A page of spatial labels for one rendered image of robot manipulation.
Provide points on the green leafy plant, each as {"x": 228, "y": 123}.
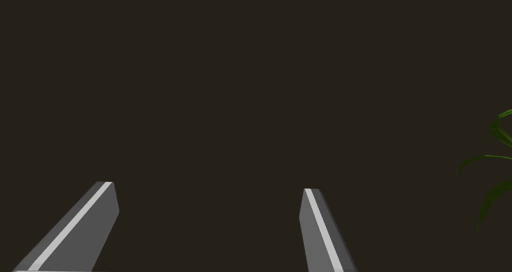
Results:
{"x": 500, "y": 132}

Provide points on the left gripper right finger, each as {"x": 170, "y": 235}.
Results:
{"x": 320, "y": 236}

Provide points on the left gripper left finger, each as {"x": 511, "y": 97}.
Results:
{"x": 84, "y": 232}

